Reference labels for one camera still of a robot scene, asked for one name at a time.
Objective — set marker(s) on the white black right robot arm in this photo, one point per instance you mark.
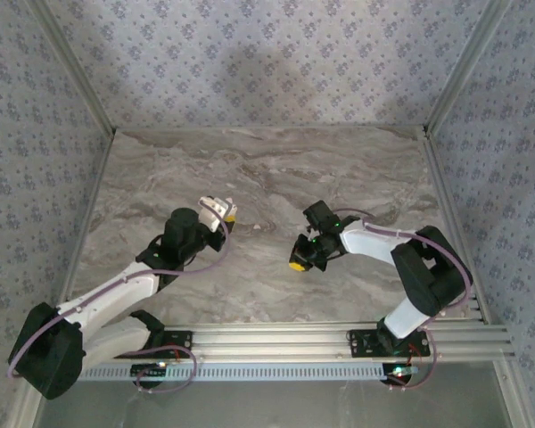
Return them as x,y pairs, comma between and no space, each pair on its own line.
370,243

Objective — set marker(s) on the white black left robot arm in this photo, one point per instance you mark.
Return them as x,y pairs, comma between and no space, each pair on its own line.
111,290

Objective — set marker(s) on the black controller board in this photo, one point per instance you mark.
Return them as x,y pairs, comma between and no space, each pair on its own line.
149,374
390,379

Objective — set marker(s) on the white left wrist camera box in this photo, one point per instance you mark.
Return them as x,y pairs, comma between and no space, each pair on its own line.
211,218

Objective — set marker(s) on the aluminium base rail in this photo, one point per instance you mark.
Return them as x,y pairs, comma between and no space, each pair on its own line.
272,341

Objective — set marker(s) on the aluminium side rail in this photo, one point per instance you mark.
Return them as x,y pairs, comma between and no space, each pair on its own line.
97,183
439,178

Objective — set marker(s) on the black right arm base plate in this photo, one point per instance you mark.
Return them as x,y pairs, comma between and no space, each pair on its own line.
361,345

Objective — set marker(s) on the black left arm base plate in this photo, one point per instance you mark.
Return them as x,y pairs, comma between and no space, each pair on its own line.
185,343

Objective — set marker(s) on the aluminium corner post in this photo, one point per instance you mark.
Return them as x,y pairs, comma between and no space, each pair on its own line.
465,67
76,67

